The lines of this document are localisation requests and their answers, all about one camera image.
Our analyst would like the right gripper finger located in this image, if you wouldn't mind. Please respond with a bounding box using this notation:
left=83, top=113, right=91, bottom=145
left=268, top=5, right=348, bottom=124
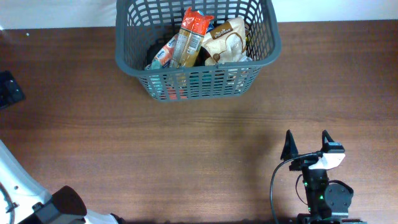
left=321, top=130, right=334, bottom=152
left=280, top=129, right=299, bottom=161

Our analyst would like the beige Pantree snack bag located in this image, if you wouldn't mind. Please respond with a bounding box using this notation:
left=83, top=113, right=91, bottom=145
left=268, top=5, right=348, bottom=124
left=201, top=17, right=252, bottom=66

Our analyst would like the orange pasta packet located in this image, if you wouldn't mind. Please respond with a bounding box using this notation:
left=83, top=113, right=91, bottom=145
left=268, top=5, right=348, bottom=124
left=169, top=7, right=215, bottom=100

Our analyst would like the Kleenex tissue box pack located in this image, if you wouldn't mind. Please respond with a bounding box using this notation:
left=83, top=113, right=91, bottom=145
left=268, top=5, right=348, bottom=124
left=146, top=7, right=215, bottom=70

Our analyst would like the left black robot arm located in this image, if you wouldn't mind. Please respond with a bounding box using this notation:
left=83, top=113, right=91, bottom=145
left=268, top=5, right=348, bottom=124
left=1, top=142, right=126, bottom=224

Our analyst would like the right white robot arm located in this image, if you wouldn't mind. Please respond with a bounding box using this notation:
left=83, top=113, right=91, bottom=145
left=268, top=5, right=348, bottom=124
left=280, top=130, right=363, bottom=224

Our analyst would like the grey plastic basket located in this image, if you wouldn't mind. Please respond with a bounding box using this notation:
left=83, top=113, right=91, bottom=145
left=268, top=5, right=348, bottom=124
left=115, top=0, right=282, bottom=101

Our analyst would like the right black cable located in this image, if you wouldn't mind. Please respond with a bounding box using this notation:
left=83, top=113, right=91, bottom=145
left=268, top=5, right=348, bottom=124
left=269, top=151, right=324, bottom=224

